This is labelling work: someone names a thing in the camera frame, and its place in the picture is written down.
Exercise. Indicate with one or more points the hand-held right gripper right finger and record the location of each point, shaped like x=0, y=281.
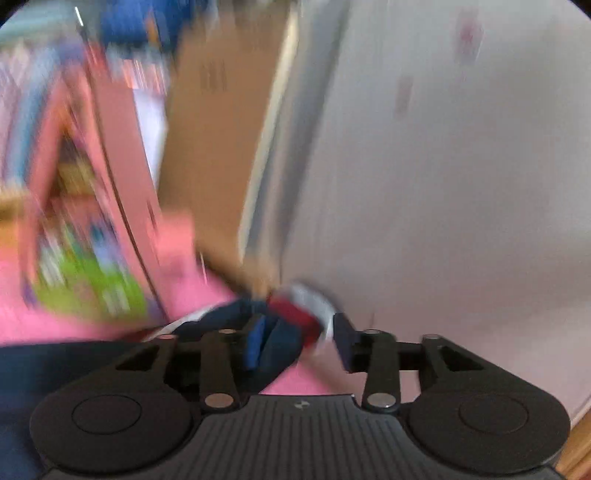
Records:
x=344, y=341

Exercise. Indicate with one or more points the brown cardboard box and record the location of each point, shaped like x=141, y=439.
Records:
x=212, y=138

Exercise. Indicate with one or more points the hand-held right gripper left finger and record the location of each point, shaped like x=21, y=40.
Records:
x=256, y=344

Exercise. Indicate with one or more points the white paper roll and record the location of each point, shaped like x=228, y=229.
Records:
x=150, y=129

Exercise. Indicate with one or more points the navy and white jacket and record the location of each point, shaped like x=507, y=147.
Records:
x=55, y=369

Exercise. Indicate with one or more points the triangular pink toy house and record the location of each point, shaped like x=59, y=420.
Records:
x=78, y=258

